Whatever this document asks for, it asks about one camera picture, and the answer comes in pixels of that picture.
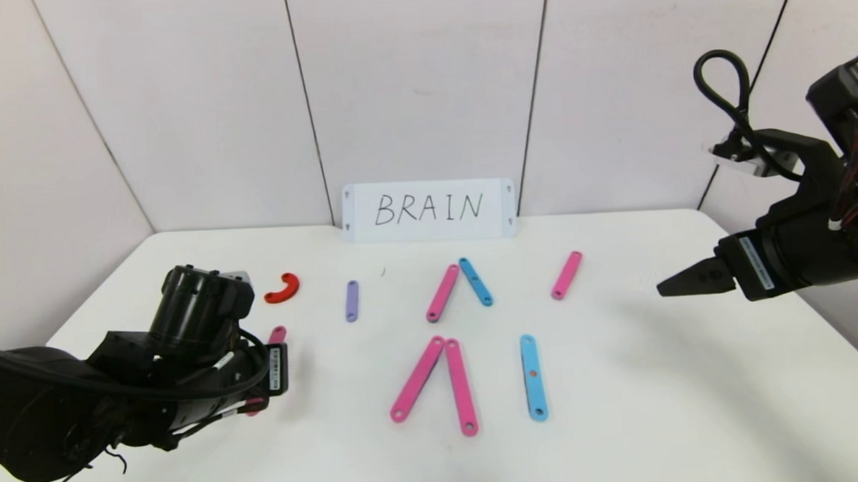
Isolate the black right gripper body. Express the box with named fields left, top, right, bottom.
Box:
left=712, top=208, right=841, bottom=304

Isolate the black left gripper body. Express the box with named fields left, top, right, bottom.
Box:
left=227, top=342, right=289, bottom=401

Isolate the long pink plastic bar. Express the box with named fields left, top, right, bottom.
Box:
left=241, top=325, right=292, bottom=418
left=424, top=263, right=463, bottom=324
left=386, top=335, right=449, bottom=424
left=444, top=337, right=480, bottom=438

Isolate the white BRAIN word card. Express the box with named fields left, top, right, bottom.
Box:
left=340, top=177, right=518, bottom=246

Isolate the small red curved piece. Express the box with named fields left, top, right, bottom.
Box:
left=263, top=271, right=302, bottom=305

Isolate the short pink plastic bar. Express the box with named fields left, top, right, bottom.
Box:
left=548, top=250, right=585, bottom=302

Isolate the long blue bar orange dot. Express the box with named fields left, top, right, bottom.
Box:
left=519, top=334, right=550, bottom=423

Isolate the short blue plastic bar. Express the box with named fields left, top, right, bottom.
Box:
left=457, top=256, right=494, bottom=309

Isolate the looped black camera cable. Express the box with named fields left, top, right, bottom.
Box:
left=692, top=46, right=804, bottom=187

